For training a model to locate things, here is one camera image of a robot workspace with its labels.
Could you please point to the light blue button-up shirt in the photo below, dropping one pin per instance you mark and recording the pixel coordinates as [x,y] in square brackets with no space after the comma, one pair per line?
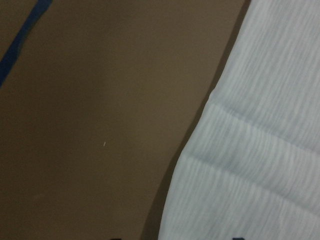
[251,168]

